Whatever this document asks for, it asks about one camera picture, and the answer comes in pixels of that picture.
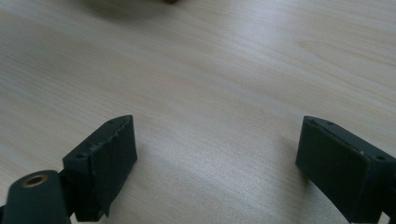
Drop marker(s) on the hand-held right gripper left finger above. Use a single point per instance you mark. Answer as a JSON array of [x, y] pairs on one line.
[[106, 165]]

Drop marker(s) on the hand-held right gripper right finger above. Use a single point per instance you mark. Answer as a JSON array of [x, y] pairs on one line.
[[339, 168]]

